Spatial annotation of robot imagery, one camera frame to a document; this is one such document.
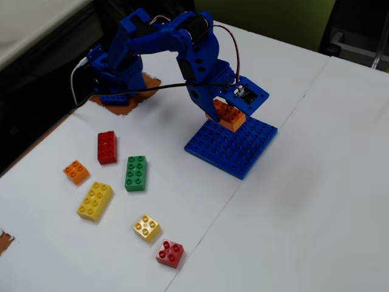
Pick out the red 2x2 block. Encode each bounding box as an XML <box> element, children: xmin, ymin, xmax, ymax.
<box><xmin>155</xmin><ymin>238</ymin><xmax>185</xmax><ymax>269</ymax></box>

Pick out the black cable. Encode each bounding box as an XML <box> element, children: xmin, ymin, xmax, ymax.
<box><xmin>69</xmin><ymin>82</ymin><xmax>236</xmax><ymax>115</ymax></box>

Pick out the red 2x4 block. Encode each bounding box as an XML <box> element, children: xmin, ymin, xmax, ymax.
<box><xmin>97</xmin><ymin>130</ymin><xmax>119</xmax><ymax>165</ymax></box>

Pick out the white table cover sheet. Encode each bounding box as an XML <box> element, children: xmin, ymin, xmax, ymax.
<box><xmin>165</xmin><ymin>56</ymin><xmax>389</xmax><ymax>292</ymax></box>
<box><xmin>0</xmin><ymin>11</ymin><xmax>331</xmax><ymax>292</ymax></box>

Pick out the white desk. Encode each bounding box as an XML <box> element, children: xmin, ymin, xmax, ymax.
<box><xmin>0</xmin><ymin>0</ymin><xmax>94</xmax><ymax>71</ymax></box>

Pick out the green panel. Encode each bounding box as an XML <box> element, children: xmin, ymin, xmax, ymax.
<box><xmin>193</xmin><ymin>0</ymin><xmax>337</xmax><ymax>56</ymax></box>

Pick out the blue 8x8 stud baseplate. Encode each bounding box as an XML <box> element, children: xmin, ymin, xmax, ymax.
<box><xmin>184</xmin><ymin>115</ymin><xmax>278</xmax><ymax>181</ymax></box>

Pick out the orange 2x2 block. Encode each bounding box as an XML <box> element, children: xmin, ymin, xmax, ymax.
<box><xmin>63</xmin><ymin>159</ymin><xmax>91</xmax><ymax>186</ymax></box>

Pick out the yellow 2x4 block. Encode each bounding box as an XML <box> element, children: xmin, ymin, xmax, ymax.
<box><xmin>76</xmin><ymin>181</ymin><xmax>114</xmax><ymax>223</ymax></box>

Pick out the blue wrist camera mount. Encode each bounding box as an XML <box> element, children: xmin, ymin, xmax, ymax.
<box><xmin>217</xmin><ymin>75</ymin><xmax>270</xmax><ymax>117</ymax></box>

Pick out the thin servo wire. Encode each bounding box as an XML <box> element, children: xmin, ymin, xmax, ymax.
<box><xmin>194</xmin><ymin>26</ymin><xmax>241</xmax><ymax>85</ymax></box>

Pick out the white cable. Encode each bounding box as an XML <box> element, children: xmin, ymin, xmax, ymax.
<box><xmin>70</xmin><ymin>59</ymin><xmax>89</xmax><ymax>104</ymax></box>

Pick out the green 2x4 block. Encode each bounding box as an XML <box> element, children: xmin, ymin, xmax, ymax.
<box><xmin>124</xmin><ymin>155</ymin><xmax>148</xmax><ymax>193</ymax></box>

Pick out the orange 2x4 block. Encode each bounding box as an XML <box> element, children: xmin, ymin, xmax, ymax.
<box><xmin>205</xmin><ymin>99</ymin><xmax>246</xmax><ymax>133</ymax></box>

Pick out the yellow 2x2 block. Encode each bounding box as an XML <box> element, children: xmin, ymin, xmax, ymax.
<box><xmin>132</xmin><ymin>214</ymin><xmax>161</xmax><ymax>243</ymax></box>

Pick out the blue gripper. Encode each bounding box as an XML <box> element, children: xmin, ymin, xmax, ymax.
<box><xmin>182</xmin><ymin>33</ymin><xmax>236</xmax><ymax>123</ymax></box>

